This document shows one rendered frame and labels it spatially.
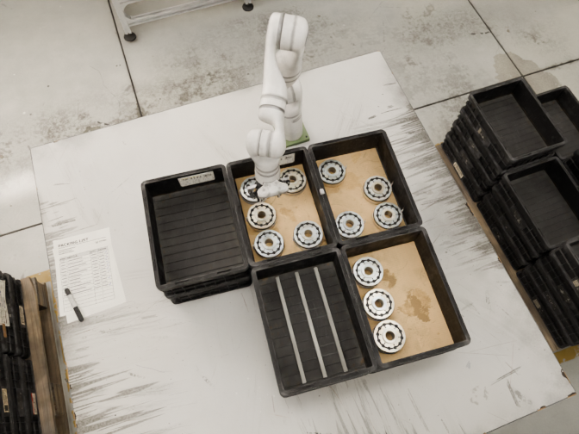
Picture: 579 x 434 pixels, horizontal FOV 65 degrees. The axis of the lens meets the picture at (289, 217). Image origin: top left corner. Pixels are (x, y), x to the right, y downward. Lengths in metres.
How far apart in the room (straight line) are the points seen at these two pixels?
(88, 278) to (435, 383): 1.29
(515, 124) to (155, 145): 1.70
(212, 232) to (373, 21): 2.24
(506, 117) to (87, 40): 2.63
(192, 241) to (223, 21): 2.09
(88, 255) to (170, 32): 1.95
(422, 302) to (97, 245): 1.20
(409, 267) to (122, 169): 1.19
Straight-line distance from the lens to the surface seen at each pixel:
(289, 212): 1.65
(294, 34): 1.29
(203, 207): 1.68
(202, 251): 1.62
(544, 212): 2.48
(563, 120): 2.97
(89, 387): 1.76
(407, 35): 3.43
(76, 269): 1.87
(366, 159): 1.78
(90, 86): 3.26
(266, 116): 1.21
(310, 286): 1.56
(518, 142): 2.47
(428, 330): 1.60
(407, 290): 1.61
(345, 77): 2.17
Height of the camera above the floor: 2.34
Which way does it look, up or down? 66 degrees down
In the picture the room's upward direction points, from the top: 2 degrees clockwise
